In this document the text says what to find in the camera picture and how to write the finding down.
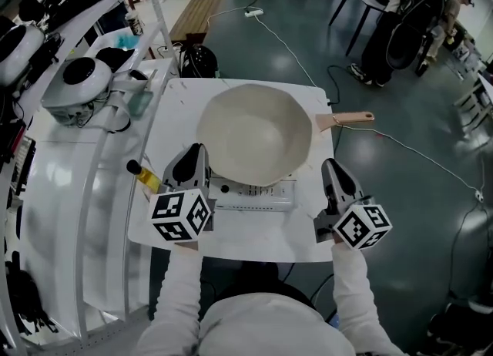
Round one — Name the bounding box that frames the wooden bench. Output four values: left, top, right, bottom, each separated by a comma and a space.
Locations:
169, 0, 229, 44

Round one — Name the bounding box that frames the teal brush with white handle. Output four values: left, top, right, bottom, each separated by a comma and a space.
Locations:
126, 69, 159, 117

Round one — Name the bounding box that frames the person's left forearm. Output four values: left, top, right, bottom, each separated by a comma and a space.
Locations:
136, 240, 204, 356

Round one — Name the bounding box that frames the cream frying pan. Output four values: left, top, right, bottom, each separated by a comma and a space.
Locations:
195, 83, 376, 189

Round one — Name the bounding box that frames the white metal shelving rack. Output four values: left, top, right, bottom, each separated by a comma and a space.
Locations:
0, 0, 179, 356

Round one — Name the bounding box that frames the white floor cable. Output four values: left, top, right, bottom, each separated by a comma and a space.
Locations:
206, 6, 485, 202

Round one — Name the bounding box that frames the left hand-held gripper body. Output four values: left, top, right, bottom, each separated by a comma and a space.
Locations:
147, 181, 216, 243

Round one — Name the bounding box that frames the grey strap loop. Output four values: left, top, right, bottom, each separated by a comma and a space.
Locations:
97, 89, 132, 134

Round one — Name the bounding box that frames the black perforated helmet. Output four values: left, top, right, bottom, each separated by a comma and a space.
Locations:
178, 42, 220, 79

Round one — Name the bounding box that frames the yellow oil bottle black cap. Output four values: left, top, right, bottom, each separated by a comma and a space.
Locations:
126, 159, 163, 194

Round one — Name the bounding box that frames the person's white top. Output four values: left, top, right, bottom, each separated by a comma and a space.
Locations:
197, 291, 356, 356

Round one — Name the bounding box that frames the printed paper cup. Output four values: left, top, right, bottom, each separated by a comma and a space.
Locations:
124, 8, 145, 37

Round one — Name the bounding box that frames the teal plastic bag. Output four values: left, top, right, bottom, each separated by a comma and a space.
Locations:
115, 34, 142, 50

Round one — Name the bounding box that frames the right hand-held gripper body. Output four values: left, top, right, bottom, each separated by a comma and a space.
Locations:
313, 199, 394, 251

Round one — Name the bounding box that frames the white dome device black disc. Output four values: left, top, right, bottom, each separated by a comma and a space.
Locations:
0, 24, 47, 89
40, 56, 116, 127

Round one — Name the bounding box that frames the person's right forearm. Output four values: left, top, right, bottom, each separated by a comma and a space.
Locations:
330, 236, 406, 356

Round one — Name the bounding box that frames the black tray of small parts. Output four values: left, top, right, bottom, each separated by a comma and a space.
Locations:
8, 136, 38, 194

